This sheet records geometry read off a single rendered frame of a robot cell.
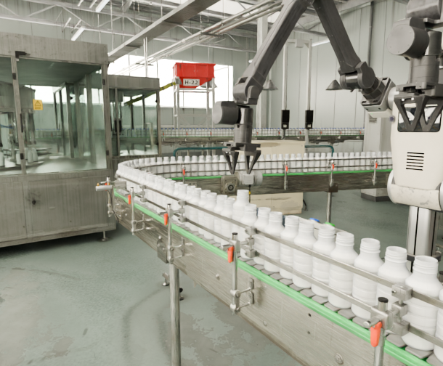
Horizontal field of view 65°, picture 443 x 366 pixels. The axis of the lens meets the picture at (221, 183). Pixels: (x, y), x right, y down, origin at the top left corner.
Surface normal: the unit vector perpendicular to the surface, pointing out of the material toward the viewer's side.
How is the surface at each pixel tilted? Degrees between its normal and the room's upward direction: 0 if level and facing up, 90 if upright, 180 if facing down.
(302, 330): 90
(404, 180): 90
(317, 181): 90
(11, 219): 90
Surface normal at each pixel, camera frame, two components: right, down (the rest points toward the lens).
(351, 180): 0.22, 0.14
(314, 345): -0.84, 0.09
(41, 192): 0.54, 0.13
